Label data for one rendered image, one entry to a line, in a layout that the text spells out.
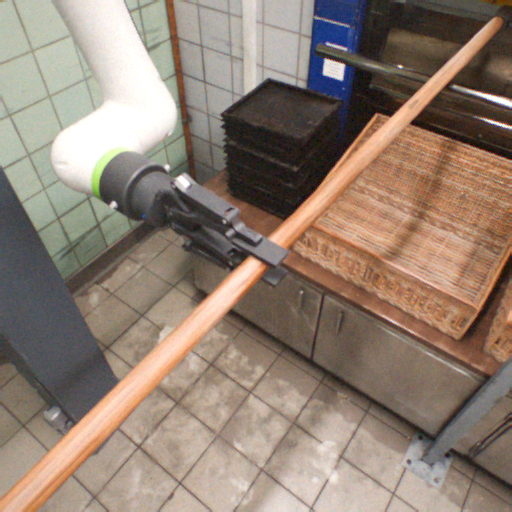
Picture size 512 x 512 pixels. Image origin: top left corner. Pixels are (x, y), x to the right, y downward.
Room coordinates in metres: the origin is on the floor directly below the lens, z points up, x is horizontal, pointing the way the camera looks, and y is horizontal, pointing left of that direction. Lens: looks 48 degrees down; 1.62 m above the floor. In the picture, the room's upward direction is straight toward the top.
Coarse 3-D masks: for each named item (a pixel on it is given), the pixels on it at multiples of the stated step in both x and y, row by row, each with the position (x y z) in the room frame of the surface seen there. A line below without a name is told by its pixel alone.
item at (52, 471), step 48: (480, 48) 0.99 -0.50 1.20; (432, 96) 0.77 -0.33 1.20; (384, 144) 0.61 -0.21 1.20; (336, 192) 0.49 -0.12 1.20; (288, 240) 0.39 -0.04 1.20; (240, 288) 0.31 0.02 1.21; (192, 336) 0.24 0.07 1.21; (144, 384) 0.19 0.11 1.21; (96, 432) 0.14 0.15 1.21; (48, 480) 0.10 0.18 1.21
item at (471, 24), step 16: (400, 0) 1.34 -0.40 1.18; (416, 0) 1.34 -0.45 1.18; (400, 16) 1.33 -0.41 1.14; (416, 16) 1.30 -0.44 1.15; (432, 16) 1.27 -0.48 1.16; (448, 16) 1.25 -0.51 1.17; (464, 16) 1.23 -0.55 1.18; (480, 16) 1.22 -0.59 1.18; (464, 32) 1.22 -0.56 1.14; (496, 32) 1.17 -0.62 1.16
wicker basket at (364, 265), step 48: (432, 144) 1.17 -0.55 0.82; (384, 192) 1.18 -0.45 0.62; (432, 192) 1.10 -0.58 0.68; (480, 192) 1.03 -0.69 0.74; (336, 240) 0.85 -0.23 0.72; (384, 240) 0.97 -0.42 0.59; (432, 240) 0.97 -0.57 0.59; (480, 240) 0.96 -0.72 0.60; (384, 288) 0.74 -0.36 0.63; (432, 288) 0.67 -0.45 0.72; (480, 288) 0.78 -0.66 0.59
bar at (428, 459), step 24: (336, 48) 1.04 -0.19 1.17; (384, 72) 0.95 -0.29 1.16; (408, 72) 0.93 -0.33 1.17; (456, 96) 0.85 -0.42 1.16; (480, 96) 0.83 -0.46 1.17; (504, 384) 0.45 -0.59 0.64; (480, 408) 0.45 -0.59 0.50; (456, 432) 0.45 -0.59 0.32; (408, 456) 0.48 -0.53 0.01; (432, 456) 0.45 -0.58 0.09; (432, 480) 0.40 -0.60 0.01
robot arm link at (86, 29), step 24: (72, 0) 0.63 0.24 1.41; (96, 0) 0.64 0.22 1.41; (120, 0) 0.67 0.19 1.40; (72, 24) 0.63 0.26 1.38; (96, 24) 0.63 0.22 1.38; (120, 24) 0.65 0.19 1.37; (96, 48) 0.63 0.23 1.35; (120, 48) 0.64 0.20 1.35; (144, 48) 0.69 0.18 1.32; (96, 72) 0.64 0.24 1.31; (120, 72) 0.63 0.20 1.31; (144, 72) 0.65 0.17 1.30; (120, 96) 0.63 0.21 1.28; (144, 96) 0.64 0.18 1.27; (168, 96) 0.68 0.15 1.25; (144, 120) 0.62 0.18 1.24; (168, 120) 0.65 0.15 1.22; (144, 144) 0.61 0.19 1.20
